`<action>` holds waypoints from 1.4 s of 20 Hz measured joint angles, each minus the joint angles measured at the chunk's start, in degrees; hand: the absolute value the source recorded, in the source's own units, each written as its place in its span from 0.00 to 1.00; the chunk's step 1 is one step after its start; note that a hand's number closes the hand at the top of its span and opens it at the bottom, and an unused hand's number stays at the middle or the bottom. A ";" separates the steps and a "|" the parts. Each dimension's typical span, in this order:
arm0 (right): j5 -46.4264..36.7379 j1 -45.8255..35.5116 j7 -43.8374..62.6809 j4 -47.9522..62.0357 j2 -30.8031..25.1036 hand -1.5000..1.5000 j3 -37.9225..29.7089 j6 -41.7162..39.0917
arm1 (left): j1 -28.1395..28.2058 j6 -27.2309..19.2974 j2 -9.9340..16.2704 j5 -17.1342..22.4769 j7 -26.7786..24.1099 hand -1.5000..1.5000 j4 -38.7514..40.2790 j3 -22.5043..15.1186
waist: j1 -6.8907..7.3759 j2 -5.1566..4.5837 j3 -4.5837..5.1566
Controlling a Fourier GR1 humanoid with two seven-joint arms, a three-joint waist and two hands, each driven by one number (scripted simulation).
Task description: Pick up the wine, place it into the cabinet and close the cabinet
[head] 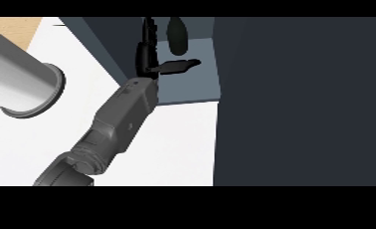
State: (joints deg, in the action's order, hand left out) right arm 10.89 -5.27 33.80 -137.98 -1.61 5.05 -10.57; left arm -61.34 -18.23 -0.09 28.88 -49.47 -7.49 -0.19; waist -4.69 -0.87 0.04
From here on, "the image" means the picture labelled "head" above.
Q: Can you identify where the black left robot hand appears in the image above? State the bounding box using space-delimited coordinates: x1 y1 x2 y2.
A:
135 16 202 81

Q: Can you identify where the dark green wine bottle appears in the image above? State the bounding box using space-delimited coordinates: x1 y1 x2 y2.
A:
166 16 189 57

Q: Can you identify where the dark grey cabinet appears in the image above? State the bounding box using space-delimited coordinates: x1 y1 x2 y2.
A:
59 16 223 107

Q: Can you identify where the dark grey cabinet door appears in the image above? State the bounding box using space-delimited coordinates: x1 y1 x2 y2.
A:
211 16 376 187

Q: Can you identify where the silver cylinder with dark rim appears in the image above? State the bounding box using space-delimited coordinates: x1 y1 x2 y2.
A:
0 33 68 119

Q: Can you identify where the tan wooden board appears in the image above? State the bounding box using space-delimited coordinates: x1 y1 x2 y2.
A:
0 16 45 52

